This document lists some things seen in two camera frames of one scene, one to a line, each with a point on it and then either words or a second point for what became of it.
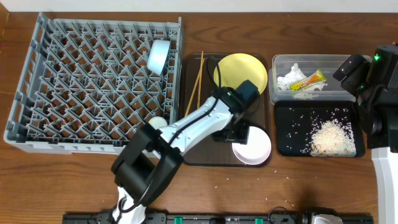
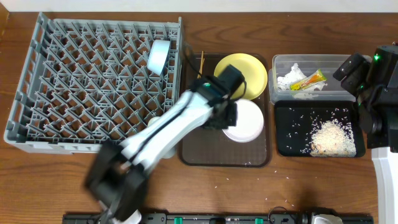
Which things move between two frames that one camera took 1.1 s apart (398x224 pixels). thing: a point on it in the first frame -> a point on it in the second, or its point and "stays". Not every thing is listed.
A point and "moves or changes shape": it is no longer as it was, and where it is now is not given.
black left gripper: x=232 y=135 -> x=222 y=116
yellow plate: x=236 y=69 stays
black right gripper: x=350 y=83 stays
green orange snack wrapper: x=314 y=79 stays
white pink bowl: x=257 y=149 moves or changes shape
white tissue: x=295 y=74 stays
